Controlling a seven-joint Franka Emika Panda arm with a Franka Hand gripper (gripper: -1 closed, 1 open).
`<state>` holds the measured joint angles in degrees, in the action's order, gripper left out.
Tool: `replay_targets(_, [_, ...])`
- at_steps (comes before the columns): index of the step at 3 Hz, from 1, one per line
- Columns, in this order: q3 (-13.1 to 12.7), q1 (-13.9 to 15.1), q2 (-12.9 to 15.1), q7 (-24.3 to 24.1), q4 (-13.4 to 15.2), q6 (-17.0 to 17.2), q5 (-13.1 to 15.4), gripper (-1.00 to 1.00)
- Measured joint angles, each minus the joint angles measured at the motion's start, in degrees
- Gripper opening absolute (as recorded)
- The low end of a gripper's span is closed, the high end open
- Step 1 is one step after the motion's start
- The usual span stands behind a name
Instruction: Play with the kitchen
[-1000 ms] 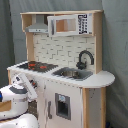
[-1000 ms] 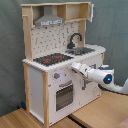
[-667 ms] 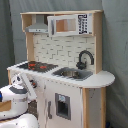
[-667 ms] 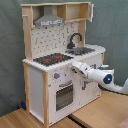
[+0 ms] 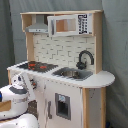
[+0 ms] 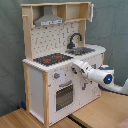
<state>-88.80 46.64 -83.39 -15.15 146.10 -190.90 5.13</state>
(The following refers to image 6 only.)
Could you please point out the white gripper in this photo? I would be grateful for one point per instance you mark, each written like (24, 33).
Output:
(82, 68)

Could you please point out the white oven door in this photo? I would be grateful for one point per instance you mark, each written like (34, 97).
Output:
(63, 96)

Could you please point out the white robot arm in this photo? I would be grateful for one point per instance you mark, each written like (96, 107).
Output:
(103, 76)

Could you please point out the wooden toy kitchen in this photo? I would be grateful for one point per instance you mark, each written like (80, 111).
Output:
(45, 40)

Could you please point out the metal toy sink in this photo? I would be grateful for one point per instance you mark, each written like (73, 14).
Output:
(79, 51)

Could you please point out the white dishwasher door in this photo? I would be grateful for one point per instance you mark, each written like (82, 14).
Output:
(89, 89)

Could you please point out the black toy faucet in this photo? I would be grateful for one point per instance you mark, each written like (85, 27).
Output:
(71, 44)

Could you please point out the black toy stovetop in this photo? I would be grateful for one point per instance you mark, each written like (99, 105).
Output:
(52, 59)

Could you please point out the grey range hood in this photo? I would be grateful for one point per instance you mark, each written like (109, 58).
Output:
(48, 18)

